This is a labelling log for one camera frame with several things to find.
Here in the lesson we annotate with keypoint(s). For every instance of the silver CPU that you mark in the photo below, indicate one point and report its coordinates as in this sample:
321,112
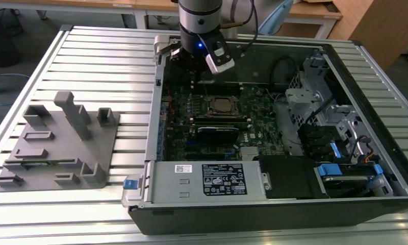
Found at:
223,104

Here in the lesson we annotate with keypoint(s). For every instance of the black RAM slot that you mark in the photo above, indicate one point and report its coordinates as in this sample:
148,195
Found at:
231,123
224,90
231,118
224,85
224,93

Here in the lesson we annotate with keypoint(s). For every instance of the CPU socket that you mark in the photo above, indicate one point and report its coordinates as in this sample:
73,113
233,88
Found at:
209,112

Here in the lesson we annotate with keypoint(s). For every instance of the grey case hinge latch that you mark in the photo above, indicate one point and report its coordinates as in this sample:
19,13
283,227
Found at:
161,42

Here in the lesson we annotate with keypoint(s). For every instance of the pale blue teach pendant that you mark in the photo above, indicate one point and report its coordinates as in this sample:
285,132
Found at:
275,18

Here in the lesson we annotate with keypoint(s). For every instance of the black graphics card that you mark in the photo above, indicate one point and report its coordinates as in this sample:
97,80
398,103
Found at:
217,135

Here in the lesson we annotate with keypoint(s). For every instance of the wooden desk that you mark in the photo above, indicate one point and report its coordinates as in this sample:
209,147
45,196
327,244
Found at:
312,11
71,2

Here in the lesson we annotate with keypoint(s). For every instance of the metal drive cage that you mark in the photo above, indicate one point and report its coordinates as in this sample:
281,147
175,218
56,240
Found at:
300,95

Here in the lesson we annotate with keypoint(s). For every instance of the green motherboard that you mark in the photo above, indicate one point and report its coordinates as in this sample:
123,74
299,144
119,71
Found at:
265,127

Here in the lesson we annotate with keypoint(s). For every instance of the small silver heatsink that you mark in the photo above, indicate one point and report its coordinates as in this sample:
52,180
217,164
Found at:
249,151

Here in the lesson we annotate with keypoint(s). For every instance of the black disk bay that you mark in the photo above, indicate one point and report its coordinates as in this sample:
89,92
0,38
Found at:
317,137

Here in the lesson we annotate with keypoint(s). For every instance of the black round stool base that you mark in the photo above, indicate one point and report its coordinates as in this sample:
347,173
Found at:
4,57

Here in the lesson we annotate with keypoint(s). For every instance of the grey power supply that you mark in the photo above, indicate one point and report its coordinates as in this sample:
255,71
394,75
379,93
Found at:
169,183

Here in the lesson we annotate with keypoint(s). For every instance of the grey parts rack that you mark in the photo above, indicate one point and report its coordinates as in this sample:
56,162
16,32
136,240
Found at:
71,153

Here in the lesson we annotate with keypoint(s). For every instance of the black mesh bin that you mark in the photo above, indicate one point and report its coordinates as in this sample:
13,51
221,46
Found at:
3,25

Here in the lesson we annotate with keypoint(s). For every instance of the blue case latch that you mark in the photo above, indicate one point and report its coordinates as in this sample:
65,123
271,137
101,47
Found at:
129,185

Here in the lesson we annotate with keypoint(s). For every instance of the wooden cabinet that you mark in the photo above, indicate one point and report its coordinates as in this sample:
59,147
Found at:
387,25

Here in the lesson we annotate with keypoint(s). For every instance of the blue plastic clip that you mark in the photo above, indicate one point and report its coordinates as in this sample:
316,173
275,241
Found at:
377,169
335,150

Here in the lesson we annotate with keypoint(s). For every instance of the black plastic shroud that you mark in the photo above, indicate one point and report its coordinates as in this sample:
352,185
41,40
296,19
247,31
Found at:
285,178

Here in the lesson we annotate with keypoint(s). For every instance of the blue disk carrier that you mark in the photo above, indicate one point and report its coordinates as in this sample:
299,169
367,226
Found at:
328,169

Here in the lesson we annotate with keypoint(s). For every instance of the green RAM stick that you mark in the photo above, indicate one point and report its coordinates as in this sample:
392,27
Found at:
37,163

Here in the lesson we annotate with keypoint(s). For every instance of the black PC case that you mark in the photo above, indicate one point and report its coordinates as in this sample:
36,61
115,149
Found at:
224,219

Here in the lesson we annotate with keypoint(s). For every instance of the silver hard disk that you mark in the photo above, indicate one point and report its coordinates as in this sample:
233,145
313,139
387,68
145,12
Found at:
343,180

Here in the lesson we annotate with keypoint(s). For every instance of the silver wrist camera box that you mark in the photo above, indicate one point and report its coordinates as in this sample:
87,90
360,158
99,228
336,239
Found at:
219,60

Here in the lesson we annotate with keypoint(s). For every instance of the silver chassis bracket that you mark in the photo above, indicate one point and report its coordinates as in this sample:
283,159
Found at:
343,114

